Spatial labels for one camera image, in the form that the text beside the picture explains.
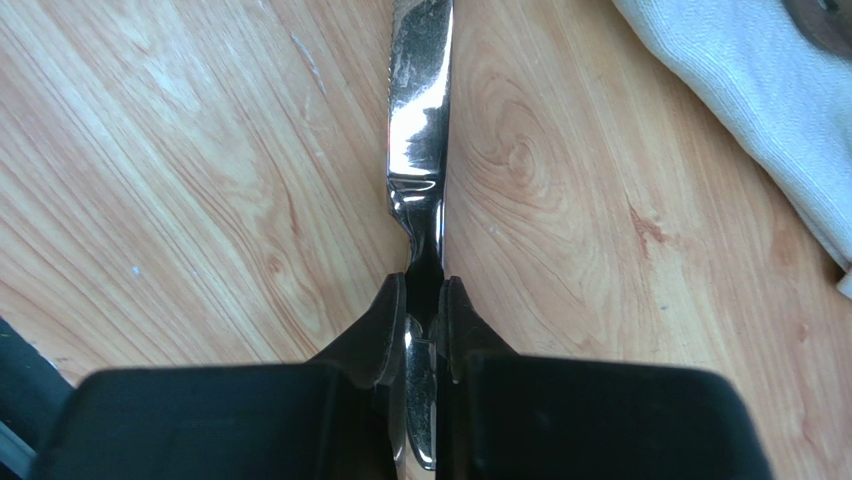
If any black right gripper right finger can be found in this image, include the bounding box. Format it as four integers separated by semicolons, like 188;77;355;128
431;276;518;479

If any silver table knife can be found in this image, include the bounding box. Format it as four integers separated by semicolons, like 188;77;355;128
386;0;454;471

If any beige cloth napkin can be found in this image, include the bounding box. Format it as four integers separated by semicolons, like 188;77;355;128
615;1;851;296

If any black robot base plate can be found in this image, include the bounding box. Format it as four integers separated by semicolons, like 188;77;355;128
1;321;73;479

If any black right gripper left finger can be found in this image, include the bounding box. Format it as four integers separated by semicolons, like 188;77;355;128
310;273;406;479

